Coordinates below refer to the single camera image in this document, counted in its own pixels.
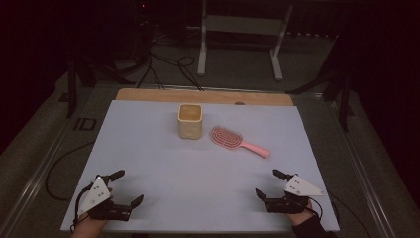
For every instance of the black square floor bracket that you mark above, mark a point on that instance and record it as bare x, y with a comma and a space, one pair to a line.
85, 124

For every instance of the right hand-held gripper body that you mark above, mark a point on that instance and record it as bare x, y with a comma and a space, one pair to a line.
298, 188

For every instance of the person's right hand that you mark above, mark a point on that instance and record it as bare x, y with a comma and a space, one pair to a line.
298, 218

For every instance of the beige square cup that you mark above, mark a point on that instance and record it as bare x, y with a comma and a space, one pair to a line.
189, 127

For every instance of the pale table mat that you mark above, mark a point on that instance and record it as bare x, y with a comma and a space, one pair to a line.
198, 178

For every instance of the white metal table frame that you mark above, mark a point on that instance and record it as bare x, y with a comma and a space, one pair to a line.
242, 24

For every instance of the metal floor rail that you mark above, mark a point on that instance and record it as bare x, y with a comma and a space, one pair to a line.
363, 185
33, 188

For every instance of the pink hairbrush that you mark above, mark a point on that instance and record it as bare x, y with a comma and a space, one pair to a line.
231, 140

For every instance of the black stand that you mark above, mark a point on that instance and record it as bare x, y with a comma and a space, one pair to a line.
72, 89
343, 99

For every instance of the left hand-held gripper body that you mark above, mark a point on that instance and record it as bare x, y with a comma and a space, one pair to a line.
95, 195

